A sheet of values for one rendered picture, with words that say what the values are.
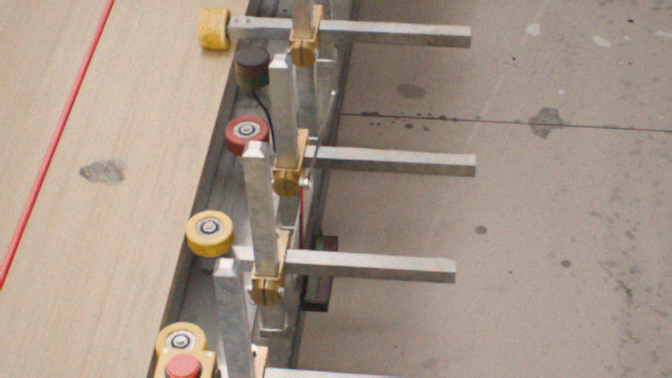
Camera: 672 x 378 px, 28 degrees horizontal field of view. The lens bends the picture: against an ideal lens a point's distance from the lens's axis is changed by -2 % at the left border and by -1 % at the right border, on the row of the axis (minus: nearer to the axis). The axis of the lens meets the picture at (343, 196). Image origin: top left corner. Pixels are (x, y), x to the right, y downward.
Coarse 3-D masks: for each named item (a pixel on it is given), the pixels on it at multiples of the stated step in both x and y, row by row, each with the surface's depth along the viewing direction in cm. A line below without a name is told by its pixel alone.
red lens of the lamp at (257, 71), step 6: (264, 48) 228; (240, 66) 225; (246, 66) 224; (258, 66) 224; (264, 66) 225; (240, 72) 226; (246, 72) 225; (252, 72) 225; (258, 72) 225; (264, 72) 226
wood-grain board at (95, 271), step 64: (0, 0) 276; (64, 0) 275; (128, 0) 275; (192, 0) 274; (0, 64) 261; (64, 64) 260; (128, 64) 259; (192, 64) 258; (0, 128) 247; (64, 128) 246; (128, 128) 246; (192, 128) 245; (0, 192) 234; (64, 192) 234; (128, 192) 233; (192, 192) 233; (0, 256) 223; (64, 256) 223; (128, 256) 222; (0, 320) 213; (64, 320) 213; (128, 320) 212
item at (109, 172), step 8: (112, 160) 237; (120, 160) 237; (80, 168) 237; (88, 168) 237; (96, 168) 236; (104, 168) 236; (112, 168) 235; (120, 168) 237; (88, 176) 235; (96, 176) 235; (104, 176) 235; (112, 176) 235; (120, 176) 236; (112, 184) 235
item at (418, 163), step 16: (272, 144) 247; (240, 160) 247; (272, 160) 246; (304, 160) 245; (320, 160) 245; (336, 160) 244; (352, 160) 244; (368, 160) 243; (384, 160) 243; (400, 160) 243; (416, 160) 243; (432, 160) 243; (448, 160) 242; (464, 160) 242; (464, 176) 243
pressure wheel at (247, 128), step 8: (232, 120) 245; (240, 120) 245; (248, 120) 245; (256, 120) 245; (232, 128) 244; (240, 128) 244; (248, 128) 243; (256, 128) 244; (264, 128) 243; (232, 136) 242; (240, 136) 242; (248, 136) 242; (256, 136) 242; (264, 136) 242; (232, 144) 242; (240, 144) 241; (232, 152) 243; (240, 152) 242
